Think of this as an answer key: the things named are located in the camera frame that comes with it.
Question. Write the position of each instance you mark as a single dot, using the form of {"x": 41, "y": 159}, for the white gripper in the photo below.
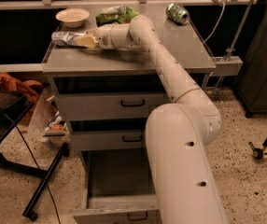
{"x": 104, "y": 36}

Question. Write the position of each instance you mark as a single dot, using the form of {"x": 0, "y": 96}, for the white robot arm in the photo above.
{"x": 176, "y": 133}

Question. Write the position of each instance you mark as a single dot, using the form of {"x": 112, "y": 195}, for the grey drawer cabinet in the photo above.
{"x": 181, "y": 41}

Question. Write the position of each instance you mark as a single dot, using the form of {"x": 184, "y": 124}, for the grey top drawer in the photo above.
{"x": 108, "y": 97}

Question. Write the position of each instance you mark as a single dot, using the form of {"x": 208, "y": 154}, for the grey drawer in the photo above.
{"x": 118, "y": 188}
{"x": 108, "y": 97}
{"x": 107, "y": 134}

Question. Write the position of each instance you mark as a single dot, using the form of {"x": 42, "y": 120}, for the green soda can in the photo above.
{"x": 177, "y": 14}

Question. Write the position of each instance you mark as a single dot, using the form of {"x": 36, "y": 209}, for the grey middle drawer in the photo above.
{"x": 107, "y": 134}

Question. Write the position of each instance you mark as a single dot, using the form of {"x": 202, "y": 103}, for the grey bottom drawer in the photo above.
{"x": 118, "y": 188}

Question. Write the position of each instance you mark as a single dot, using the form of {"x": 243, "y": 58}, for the white bowl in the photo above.
{"x": 73, "y": 17}

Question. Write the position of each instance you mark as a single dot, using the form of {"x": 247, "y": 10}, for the green chip bag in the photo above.
{"x": 117, "y": 14}

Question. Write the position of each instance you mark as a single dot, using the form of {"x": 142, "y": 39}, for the orange bag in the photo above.
{"x": 31, "y": 88}

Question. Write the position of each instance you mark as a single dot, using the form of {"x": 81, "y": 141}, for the clear plastic bag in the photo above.
{"x": 39, "y": 125}

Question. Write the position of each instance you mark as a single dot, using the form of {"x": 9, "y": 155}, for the black cart stand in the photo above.
{"x": 13, "y": 107}

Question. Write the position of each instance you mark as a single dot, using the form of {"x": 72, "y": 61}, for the metal pole with clamp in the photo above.
{"x": 229, "y": 65}

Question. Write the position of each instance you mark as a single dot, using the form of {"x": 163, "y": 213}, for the grey side shelf rail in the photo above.
{"x": 21, "y": 67}

